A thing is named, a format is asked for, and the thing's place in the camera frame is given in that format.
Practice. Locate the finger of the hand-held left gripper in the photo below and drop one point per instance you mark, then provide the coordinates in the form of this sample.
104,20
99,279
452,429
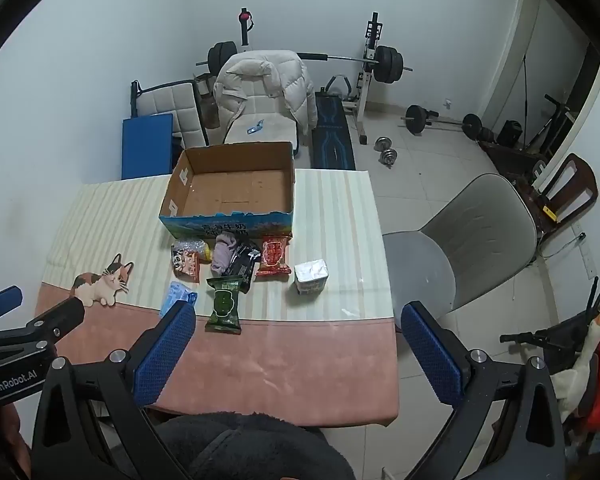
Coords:
2,300
62,316

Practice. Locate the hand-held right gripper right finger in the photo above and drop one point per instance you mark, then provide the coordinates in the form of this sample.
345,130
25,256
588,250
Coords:
430,355

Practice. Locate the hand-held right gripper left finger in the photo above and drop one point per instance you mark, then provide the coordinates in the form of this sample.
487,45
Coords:
165,352

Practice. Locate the person's left forearm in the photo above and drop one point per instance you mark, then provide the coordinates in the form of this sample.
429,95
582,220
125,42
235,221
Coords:
17,440

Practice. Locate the purple soft cloth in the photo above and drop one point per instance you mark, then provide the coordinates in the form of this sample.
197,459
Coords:
222,257

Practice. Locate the light blue packet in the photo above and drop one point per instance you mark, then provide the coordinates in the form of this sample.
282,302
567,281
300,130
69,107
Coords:
174,294

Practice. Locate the green snack packet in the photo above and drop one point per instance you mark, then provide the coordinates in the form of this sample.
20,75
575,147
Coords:
224,305

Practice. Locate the cartoon print snack packet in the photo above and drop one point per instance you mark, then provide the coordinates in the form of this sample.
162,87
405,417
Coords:
186,265

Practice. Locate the small yellow item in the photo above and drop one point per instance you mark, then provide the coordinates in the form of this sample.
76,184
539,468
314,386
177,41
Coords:
206,253

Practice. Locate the black plastic packet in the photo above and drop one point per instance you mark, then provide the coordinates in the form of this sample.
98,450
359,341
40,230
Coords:
242,266

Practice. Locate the striped cat print tablecloth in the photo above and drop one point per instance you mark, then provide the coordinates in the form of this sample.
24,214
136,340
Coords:
305,360

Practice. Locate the black scooter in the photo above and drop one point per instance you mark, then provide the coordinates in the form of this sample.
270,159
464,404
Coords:
555,337

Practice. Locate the person's black fleece clothing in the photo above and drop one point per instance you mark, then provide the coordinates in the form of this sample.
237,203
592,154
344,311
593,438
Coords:
255,450

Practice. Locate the grey shell chair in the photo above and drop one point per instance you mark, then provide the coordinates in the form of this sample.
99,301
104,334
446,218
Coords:
480,230

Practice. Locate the white goose plush toy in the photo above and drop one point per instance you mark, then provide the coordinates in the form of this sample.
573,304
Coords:
570,380

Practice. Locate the silver foil wrapped pack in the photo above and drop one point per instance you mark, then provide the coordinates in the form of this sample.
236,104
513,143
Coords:
310,275

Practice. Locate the red snack packet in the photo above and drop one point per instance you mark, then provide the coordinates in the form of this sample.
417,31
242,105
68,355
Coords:
274,256

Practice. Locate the open cardboard box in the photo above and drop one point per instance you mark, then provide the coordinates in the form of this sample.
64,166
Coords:
230,185

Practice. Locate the blue board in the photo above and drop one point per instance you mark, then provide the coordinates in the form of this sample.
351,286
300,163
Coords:
147,147

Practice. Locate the metal dumbbell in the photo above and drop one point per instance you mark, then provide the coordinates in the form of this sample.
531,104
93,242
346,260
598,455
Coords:
382,143
389,158

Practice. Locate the brown wooden chair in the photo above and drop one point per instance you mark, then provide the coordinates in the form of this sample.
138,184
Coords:
577,195

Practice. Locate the beige quilted chair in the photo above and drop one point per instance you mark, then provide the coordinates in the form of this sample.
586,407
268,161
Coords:
165,105

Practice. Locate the black round container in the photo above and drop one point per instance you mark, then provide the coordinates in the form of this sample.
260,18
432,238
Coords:
509,133

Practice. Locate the short barbell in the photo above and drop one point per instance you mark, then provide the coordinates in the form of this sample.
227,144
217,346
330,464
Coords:
416,119

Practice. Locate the black and blue weight bench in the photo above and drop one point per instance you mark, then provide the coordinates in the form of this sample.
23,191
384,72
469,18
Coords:
332,135

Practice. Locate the small blue packet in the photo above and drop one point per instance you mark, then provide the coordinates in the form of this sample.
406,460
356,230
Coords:
255,126

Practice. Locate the beige padded chair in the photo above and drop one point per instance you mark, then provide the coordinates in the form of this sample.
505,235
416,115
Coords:
272,132

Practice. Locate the brown translucent jug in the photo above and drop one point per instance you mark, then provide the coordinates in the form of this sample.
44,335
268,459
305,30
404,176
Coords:
211,110

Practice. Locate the white barbell rack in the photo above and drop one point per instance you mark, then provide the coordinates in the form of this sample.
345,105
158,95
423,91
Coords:
364,97

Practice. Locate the black folding stand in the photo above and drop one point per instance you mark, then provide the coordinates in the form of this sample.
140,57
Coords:
555,120

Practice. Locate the white puffer jacket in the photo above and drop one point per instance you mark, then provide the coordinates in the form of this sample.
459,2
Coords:
260,80

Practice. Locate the barbell with black plates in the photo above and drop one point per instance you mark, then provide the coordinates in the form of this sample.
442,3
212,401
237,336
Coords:
387,62

